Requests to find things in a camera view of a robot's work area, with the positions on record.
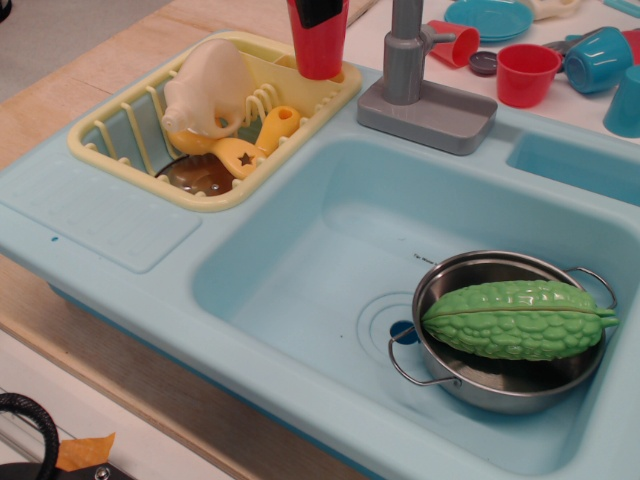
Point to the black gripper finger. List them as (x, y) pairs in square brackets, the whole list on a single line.
[(314, 12)]

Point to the red plastic cup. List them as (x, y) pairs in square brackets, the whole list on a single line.
[(319, 50)]

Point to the red cup lying sideways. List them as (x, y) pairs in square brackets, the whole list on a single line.
[(456, 53)]

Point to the light blue toy sink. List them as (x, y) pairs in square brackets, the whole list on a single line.
[(288, 299)]

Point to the red upright cup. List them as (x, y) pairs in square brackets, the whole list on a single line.
[(525, 73)]

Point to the teal cup lying sideways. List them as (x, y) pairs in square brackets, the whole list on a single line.
[(598, 62)]

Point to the teal cup at edge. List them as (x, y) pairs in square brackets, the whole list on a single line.
[(622, 117)]

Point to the cream toy pitcher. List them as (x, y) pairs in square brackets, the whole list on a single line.
[(207, 96)]

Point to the grey toy faucet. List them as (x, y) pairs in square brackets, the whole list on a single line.
[(403, 104)]

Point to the pale yellow dish rack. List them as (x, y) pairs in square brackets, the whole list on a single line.
[(125, 137)]

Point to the yellow star spatula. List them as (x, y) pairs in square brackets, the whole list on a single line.
[(238, 156)]

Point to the dark grey small lid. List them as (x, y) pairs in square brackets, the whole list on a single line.
[(483, 63)]

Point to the teal plates stack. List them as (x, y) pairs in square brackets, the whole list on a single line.
[(495, 21)]

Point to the glass pot lid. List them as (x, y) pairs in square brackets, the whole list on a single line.
[(198, 174)]

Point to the cream toy item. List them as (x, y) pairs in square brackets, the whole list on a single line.
[(545, 9)]

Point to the green toy bitter gourd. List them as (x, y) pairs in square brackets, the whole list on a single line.
[(531, 320)]

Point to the orange tape piece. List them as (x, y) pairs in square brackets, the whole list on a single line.
[(77, 454)]

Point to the black device base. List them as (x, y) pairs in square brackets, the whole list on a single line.
[(29, 471)]

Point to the steel pot with handles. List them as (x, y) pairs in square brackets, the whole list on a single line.
[(510, 387)]

